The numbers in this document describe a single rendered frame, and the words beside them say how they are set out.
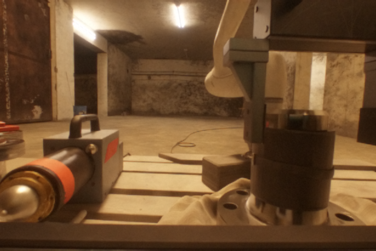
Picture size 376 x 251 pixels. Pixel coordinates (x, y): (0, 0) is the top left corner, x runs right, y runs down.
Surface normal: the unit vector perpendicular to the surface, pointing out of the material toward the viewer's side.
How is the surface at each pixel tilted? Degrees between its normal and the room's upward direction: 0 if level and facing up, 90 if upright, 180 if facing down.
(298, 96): 90
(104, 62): 90
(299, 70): 90
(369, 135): 90
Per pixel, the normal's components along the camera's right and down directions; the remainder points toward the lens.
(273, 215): -0.65, -0.16
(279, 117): -0.71, 0.04
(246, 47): 0.03, 0.08
